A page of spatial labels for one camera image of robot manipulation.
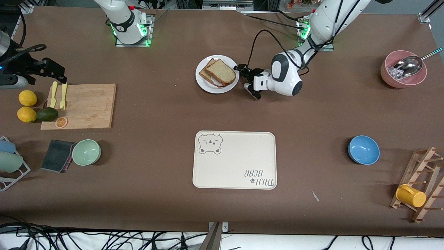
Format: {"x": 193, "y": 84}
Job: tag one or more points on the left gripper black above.
{"x": 249, "y": 73}

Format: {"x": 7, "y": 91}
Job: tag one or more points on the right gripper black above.
{"x": 32, "y": 66}

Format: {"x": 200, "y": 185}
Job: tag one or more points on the white round plate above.
{"x": 233, "y": 64}

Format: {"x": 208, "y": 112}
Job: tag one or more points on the plain brown bread slice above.
{"x": 222, "y": 72}

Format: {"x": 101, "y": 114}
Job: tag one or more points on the fried egg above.
{"x": 218, "y": 84}

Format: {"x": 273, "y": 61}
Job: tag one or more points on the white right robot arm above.
{"x": 121, "y": 21}

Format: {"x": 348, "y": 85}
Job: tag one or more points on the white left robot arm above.
{"x": 286, "y": 74}

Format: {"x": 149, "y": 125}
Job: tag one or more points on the yellow plastic knife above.
{"x": 53, "y": 93}

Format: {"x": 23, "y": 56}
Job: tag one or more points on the yellow plastic fork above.
{"x": 64, "y": 93}

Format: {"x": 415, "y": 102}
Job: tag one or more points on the yellow lemon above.
{"x": 27, "y": 98}
{"x": 26, "y": 114}

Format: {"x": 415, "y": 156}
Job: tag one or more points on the dark green avocado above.
{"x": 47, "y": 114}

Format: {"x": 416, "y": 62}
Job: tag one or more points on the wooden cutting board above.
{"x": 90, "y": 104}

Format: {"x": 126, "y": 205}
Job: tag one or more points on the orange slice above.
{"x": 61, "y": 122}

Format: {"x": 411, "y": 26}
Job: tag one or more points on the grey metal box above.
{"x": 225, "y": 5}

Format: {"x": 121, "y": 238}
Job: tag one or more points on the dark folded cloth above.
{"x": 55, "y": 156}

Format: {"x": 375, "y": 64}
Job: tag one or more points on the cream tray with bear print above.
{"x": 239, "y": 159}

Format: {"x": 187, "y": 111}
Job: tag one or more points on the pale green bowl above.
{"x": 86, "y": 152}

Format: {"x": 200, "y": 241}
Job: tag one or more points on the pale blue cup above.
{"x": 7, "y": 146}

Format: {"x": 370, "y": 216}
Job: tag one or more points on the pale green cup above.
{"x": 10, "y": 162}

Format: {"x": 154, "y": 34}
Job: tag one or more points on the pink bowl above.
{"x": 386, "y": 78}

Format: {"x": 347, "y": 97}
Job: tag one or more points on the blue bowl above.
{"x": 364, "y": 150}

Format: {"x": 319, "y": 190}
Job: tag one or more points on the grey paper scrap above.
{"x": 315, "y": 196}

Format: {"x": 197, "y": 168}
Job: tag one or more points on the crinkled clear plastic pieces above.
{"x": 395, "y": 73}

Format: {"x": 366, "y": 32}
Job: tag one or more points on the metal scoop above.
{"x": 409, "y": 66}

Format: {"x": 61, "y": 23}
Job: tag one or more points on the wooden cup rack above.
{"x": 405, "y": 179}

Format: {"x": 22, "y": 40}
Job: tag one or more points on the yellow mug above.
{"x": 412, "y": 197}

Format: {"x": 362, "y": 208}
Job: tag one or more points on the metal corner bracket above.
{"x": 424, "y": 18}
{"x": 27, "y": 9}

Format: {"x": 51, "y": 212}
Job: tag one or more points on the grey metal table bracket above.
{"x": 213, "y": 239}

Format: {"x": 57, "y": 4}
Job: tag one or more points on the aluminium frame bar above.
{"x": 433, "y": 8}

